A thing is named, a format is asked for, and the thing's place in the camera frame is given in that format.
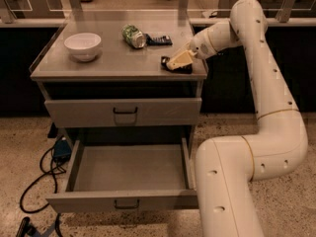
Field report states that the open lower grey drawer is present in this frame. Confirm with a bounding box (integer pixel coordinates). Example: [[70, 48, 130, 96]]
[[47, 141, 198, 213]]

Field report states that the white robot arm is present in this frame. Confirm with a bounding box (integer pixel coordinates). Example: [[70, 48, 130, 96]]
[[166, 0, 308, 237]]

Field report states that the black chocolate rxbar wrapper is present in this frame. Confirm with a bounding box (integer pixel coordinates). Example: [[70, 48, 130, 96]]
[[161, 56, 193, 74]]

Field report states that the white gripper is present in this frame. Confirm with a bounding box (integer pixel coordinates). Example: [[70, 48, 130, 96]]
[[166, 20, 241, 70]]

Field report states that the closed upper grey drawer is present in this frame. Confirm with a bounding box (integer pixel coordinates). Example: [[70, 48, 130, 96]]
[[45, 98, 201, 128]]

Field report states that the blue snack bar wrapper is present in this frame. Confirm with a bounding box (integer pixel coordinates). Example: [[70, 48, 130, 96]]
[[146, 35, 173, 46]]

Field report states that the green soda can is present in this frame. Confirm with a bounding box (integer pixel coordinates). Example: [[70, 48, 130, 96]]
[[121, 24, 146, 48]]

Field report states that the grey metal drawer cabinet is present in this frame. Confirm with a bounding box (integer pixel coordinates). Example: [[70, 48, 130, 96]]
[[31, 10, 207, 144]]

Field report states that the blue power box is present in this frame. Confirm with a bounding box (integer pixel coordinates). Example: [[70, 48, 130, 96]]
[[52, 139, 72, 162]]

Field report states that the black floor cable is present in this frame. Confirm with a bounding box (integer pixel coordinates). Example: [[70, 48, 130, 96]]
[[19, 146, 68, 214]]

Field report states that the black tool on floor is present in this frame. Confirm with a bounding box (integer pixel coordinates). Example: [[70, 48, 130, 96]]
[[16, 217, 37, 237]]

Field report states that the white ceramic bowl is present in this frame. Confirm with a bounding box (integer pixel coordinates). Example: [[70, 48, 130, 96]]
[[64, 33, 102, 61]]

